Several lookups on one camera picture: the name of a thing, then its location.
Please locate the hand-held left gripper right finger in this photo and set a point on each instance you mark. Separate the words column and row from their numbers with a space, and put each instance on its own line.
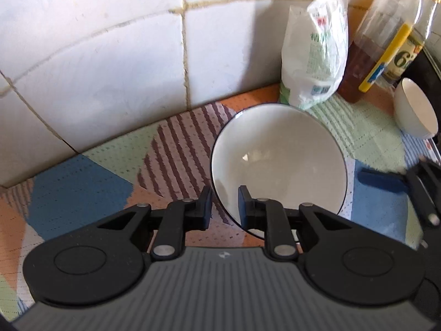
column 244, row 207

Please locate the white bowl with dark rim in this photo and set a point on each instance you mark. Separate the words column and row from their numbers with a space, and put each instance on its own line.
column 413, row 110
column 279, row 162

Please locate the clear vinegar bottle yellow cap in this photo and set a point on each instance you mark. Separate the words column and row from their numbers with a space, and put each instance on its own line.
column 406, row 58

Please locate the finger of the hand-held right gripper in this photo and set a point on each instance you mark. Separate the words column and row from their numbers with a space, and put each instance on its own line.
column 379, row 180

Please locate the dark wok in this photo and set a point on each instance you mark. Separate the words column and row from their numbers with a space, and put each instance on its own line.
column 427, row 72

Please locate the colourful checkered tablecloth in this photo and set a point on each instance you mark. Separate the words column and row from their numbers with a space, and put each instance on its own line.
column 103, row 193

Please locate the cooking oil bottle yellow label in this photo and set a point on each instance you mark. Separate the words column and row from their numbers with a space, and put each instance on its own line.
column 382, row 51

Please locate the white salt bag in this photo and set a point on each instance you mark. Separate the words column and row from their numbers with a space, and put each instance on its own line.
column 315, row 51

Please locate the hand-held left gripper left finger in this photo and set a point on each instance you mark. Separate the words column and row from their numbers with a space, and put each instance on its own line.
column 206, row 207

